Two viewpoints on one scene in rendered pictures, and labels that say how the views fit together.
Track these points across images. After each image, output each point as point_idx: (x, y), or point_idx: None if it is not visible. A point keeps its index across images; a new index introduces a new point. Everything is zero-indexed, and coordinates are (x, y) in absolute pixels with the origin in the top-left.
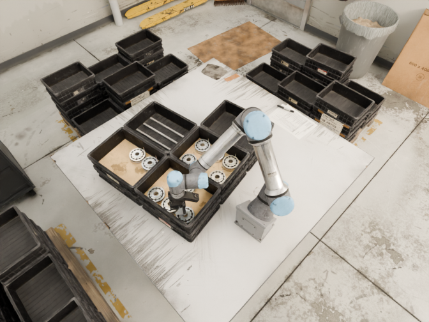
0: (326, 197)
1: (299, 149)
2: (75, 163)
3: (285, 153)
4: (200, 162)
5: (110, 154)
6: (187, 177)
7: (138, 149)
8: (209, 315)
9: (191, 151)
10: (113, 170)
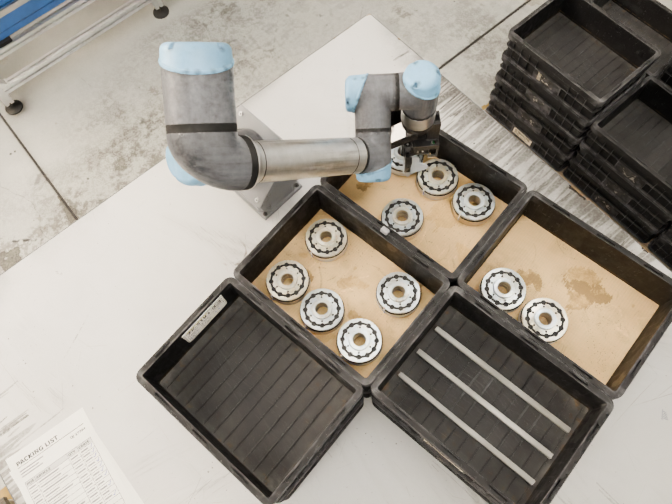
0: (90, 231)
1: (95, 372)
2: None
3: (137, 362)
4: (362, 142)
5: (627, 338)
6: (392, 80)
7: (544, 336)
8: (361, 47)
9: (390, 332)
10: (599, 284)
